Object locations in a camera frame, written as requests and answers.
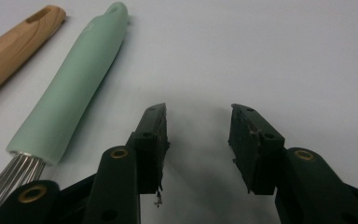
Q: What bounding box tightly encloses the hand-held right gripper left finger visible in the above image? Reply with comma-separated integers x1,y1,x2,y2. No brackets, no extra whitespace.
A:
125,103,171,208

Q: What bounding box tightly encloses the green handled steel whisk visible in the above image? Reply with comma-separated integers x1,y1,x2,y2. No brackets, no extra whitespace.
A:
0,1,130,223

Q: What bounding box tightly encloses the wooden handled mesh strainer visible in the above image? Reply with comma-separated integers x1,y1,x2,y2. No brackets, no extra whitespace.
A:
0,4,67,104

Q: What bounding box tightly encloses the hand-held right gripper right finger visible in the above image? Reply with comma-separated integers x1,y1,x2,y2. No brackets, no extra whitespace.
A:
227,103,286,196

